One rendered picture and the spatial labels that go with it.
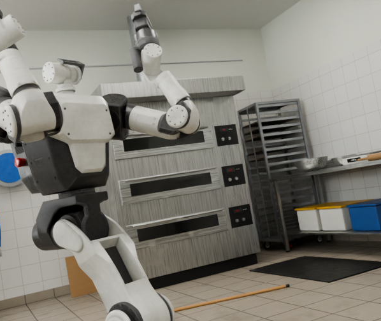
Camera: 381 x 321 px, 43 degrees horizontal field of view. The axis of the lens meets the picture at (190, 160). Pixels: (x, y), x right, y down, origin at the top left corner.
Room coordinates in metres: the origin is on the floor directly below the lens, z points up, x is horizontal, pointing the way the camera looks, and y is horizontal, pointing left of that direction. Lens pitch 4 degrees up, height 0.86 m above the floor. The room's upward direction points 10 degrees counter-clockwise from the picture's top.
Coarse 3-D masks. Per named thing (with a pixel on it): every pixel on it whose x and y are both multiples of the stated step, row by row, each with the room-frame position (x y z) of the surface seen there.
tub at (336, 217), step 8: (360, 200) 5.19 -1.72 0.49; (368, 200) 5.04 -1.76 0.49; (320, 208) 5.16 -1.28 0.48; (328, 208) 5.09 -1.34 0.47; (336, 208) 4.96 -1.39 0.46; (344, 208) 4.91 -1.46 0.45; (320, 216) 5.19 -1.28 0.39; (328, 216) 5.08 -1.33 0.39; (336, 216) 4.97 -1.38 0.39; (344, 216) 4.90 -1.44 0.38; (328, 224) 5.11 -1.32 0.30; (336, 224) 4.99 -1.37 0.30; (344, 224) 4.90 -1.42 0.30
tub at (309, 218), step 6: (318, 204) 5.61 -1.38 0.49; (324, 204) 5.43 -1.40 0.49; (300, 210) 5.52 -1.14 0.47; (306, 210) 5.40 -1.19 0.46; (312, 210) 5.30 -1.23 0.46; (318, 210) 5.27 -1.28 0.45; (300, 216) 5.52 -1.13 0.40; (306, 216) 5.41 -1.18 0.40; (312, 216) 5.31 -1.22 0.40; (318, 216) 5.27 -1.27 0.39; (300, 222) 5.54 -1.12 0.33; (306, 222) 5.43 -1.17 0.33; (312, 222) 5.33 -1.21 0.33; (318, 222) 5.26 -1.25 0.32; (300, 228) 5.56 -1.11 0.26; (306, 228) 5.45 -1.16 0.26; (312, 228) 5.35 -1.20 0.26; (318, 228) 5.27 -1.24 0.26
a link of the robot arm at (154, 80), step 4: (160, 68) 1.73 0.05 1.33; (160, 72) 1.72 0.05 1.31; (164, 72) 1.64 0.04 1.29; (168, 72) 1.64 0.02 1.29; (144, 76) 1.72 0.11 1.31; (148, 76) 1.70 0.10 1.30; (152, 76) 1.70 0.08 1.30; (156, 76) 1.71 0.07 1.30; (160, 76) 1.63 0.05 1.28; (164, 76) 1.63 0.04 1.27; (148, 80) 1.70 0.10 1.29; (152, 80) 1.70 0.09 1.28; (156, 80) 1.65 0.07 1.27; (160, 80) 1.63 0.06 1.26; (152, 84) 1.69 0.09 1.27; (156, 84) 1.66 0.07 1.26; (156, 88) 1.69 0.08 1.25
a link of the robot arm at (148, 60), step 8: (144, 40) 1.67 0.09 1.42; (152, 40) 1.68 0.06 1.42; (136, 48) 1.68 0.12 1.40; (144, 48) 1.63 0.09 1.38; (152, 48) 1.64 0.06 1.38; (160, 48) 1.64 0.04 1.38; (136, 56) 1.67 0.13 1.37; (144, 56) 1.64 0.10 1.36; (152, 56) 1.62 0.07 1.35; (160, 56) 1.63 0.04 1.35; (136, 64) 1.65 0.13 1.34; (144, 64) 1.67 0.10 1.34; (152, 64) 1.65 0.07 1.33; (160, 64) 1.69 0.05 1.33; (136, 72) 1.67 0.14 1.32; (144, 72) 1.70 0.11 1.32; (152, 72) 1.69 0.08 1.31
